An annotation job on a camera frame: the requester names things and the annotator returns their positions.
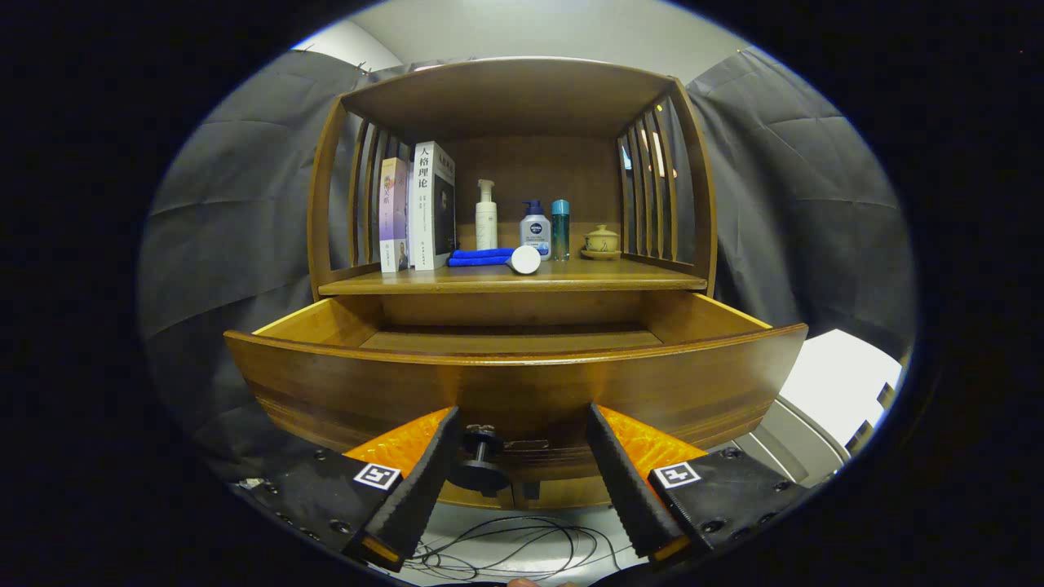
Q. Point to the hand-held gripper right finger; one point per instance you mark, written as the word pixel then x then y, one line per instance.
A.
pixel 632 489

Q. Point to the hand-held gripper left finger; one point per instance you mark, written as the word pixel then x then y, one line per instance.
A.
pixel 424 489

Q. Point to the black drawer knob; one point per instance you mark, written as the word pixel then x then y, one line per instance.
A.
pixel 481 473

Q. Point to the wooden drawer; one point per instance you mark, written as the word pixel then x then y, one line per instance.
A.
pixel 652 383

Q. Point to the white and green tube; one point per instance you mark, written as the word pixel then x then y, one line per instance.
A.
pixel 524 260

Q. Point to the wooden countertop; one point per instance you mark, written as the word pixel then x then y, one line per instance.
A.
pixel 587 275

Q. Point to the wooden cabinet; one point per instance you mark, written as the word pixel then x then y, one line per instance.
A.
pixel 530 171

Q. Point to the grey ribbed panel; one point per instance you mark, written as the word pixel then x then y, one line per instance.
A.
pixel 783 444

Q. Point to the white board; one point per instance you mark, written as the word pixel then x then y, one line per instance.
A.
pixel 832 383

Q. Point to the blue folded cloth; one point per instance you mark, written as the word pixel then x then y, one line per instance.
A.
pixel 477 258

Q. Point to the yellow lidded teacup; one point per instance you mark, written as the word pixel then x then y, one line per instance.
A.
pixel 601 241

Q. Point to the teal bottle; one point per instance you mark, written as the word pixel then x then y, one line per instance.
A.
pixel 560 232

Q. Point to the white bottle with blue pump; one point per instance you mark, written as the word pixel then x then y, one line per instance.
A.
pixel 536 232

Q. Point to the white book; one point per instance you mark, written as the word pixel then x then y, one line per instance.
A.
pixel 422 212

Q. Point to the purple book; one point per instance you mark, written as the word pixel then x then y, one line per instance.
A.
pixel 393 212

